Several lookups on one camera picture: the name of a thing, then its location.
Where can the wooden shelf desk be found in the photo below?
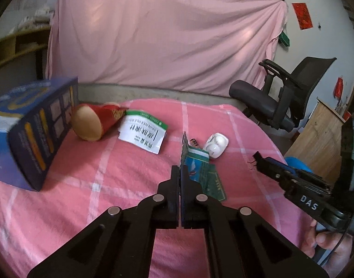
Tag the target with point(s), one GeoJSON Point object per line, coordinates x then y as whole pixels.
{"type": "Point", "coordinates": [17, 49]}

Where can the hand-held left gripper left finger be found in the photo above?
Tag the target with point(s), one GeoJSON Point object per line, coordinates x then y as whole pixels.
{"type": "Point", "coordinates": [177, 185]}

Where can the red paper wall decoration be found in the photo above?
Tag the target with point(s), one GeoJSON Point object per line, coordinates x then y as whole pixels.
{"type": "Point", "coordinates": [303, 16]}

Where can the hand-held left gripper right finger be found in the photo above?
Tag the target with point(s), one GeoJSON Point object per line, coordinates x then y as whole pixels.
{"type": "Point", "coordinates": [186, 185]}

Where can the blue cardboard box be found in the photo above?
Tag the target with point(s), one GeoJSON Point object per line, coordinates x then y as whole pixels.
{"type": "Point", "coordinates": [32, 133]}

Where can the pink checkered blanket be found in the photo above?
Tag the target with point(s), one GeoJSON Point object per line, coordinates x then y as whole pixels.
{"type": "Point", "coordinates": [107, 185]}

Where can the pink hanging sheet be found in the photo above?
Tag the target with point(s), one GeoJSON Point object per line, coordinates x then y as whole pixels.
{"type": "Point", "coordinates": [165, 31]}

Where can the black office chair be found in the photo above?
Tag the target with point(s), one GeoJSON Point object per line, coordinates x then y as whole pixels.
{"type": "Point", "coordinates": [269, 101]}

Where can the white green-edged packet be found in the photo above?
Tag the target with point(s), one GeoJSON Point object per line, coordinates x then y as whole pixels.
{"type": "Point", "coordinates": [142, 133]}

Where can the red paper cup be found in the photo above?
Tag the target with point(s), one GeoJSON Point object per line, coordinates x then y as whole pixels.
{"type": "Point", "coordinates": [91, 120]}

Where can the white wrapper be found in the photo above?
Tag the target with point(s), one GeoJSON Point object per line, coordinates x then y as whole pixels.
{"type": "Point", "coordinates": [216, 149]}

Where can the green cigarette pack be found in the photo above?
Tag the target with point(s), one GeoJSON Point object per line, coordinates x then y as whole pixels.
{"type": "Point", "coordinates": [207, 176]}

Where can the small striped battery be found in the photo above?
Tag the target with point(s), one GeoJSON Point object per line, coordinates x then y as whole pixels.
{"type": "Point", "coordinates": [194, 143]}

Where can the wooden cabinet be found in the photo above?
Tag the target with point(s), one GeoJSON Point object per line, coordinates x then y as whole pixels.
{"type": "Point", "coordinates": [319, 139]}

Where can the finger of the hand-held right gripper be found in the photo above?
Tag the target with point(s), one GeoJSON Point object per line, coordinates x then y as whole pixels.
{"type": "Point", "coordinates": [307, 179]}
{"type": "Point", "coordinates": [271, 169]}

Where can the person's right hand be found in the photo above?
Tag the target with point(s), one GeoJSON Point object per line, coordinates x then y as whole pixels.
{"type": "Point", "coordinates": [327, 246]}

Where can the blue plastic basin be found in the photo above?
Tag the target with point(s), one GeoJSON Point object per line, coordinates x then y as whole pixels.
{"type": "Point", "coordinates": [288, 160]}

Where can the stack of books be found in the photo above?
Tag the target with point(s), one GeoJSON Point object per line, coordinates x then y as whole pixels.
{"type": "Point", "coordinates": [35, 16]}

